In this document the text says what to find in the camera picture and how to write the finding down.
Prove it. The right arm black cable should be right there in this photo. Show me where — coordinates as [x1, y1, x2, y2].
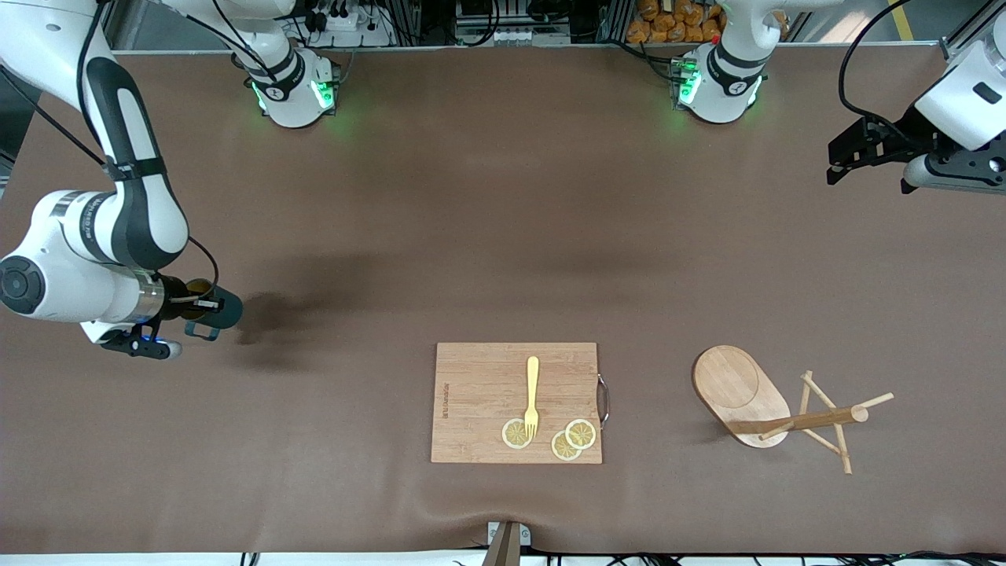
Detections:
[0, 0, 221, 307]

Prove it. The bag of orange snacks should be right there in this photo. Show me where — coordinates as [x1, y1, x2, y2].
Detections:
[626, 0, 728, 45]

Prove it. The aluminium frame strut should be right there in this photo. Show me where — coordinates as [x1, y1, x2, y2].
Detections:
[939, 0, 1006, 56]

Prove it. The white power strip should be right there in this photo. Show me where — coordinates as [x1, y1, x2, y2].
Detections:
[301, 0, 396, 50]

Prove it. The dark green cup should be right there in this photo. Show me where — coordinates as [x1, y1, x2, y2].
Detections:
[182, 277, 244, 344]

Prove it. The grey control box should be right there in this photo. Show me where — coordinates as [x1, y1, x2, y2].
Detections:
[454, 0, 576, 46]

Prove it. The yellow fork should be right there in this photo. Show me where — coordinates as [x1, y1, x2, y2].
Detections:
[523, 355, 542, 441]

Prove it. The camera mount post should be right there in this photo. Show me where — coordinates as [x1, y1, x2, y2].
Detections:
[481, 520, 533, 566]

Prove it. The wooden cup rack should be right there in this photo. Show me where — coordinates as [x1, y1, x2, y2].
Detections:
[691, 344, 896, 476]

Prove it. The bamboo cutting board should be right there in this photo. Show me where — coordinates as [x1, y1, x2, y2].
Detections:
[431, 342, 611, 465]

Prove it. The brown table cover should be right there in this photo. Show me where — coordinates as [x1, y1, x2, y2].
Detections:
[0, 43, 1006, 555]

